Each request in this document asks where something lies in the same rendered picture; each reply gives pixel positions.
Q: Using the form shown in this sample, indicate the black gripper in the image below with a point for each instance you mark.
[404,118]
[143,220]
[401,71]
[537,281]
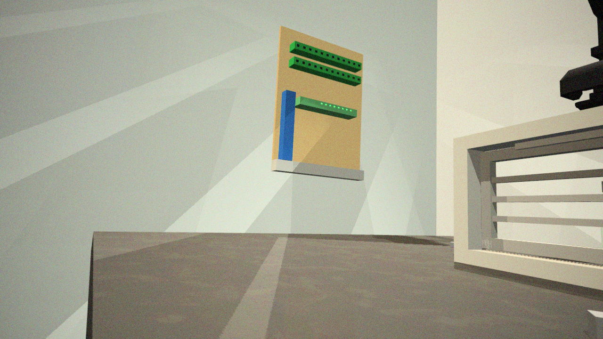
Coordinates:
[587,77]

